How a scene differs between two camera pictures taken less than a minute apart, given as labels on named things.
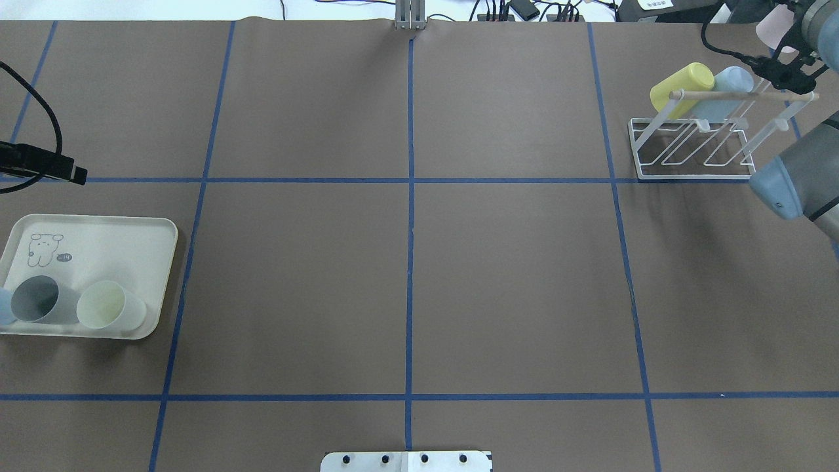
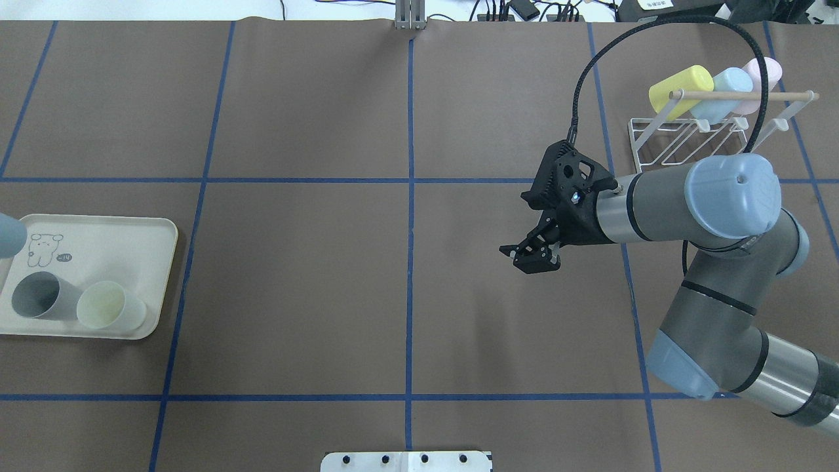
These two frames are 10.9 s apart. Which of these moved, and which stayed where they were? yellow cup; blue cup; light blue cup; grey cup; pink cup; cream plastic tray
Moved: pink cup; blue cup
Stayed: cream plastic tray; light blue cup; grey cup; yellow cup
